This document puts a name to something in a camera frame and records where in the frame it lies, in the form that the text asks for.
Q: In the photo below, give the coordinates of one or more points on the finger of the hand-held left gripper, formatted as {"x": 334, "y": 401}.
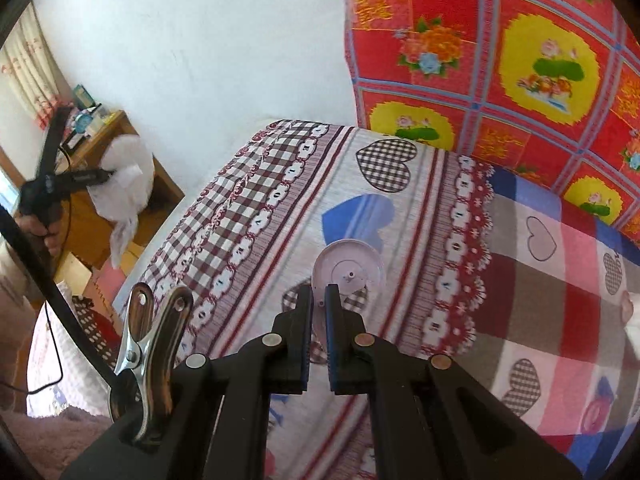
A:
{"x": 85, "y": 174}
{"x": 85, "y": 182}

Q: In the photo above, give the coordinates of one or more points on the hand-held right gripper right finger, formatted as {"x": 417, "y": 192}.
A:
{"x": 332, "y": 355}

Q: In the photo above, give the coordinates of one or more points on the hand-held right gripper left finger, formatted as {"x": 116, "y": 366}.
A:
{"x": 306, "y": 350}

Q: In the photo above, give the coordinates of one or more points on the translucent plastic bag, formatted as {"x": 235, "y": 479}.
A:
{"x": 125, "y": 170}

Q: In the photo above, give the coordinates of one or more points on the lilac round plastic spool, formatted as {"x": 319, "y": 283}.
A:
{"x": 350, "y": 270}

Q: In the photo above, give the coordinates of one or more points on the person's left hand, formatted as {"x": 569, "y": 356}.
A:
{"x": 50, "y": 245}

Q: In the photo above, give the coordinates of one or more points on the teal box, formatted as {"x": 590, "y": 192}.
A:
{"x": 82, "y": 97}

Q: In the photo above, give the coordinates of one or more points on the wooden bedside desk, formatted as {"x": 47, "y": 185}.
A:
{"x": 167, "y": 185}

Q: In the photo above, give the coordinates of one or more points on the patterned curtain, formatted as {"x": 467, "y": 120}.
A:
{"x": 30, "y": 70}

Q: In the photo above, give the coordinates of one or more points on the black white dotted cloth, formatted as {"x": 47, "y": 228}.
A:
{"x": 90, "y": 317}

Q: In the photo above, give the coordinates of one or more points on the metal spring clamp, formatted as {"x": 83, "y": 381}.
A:
{"x": 150, "y": 360}

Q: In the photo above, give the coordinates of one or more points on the patchwork heart bedsheet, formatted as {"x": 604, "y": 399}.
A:
{"x": 400, "y": 210}

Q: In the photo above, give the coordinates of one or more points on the white quilted cloth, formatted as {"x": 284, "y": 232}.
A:
{"x": 80, "y": 385}

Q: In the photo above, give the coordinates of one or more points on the red floral cloth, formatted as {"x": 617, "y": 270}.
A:
{"x": 500, "y": 85}

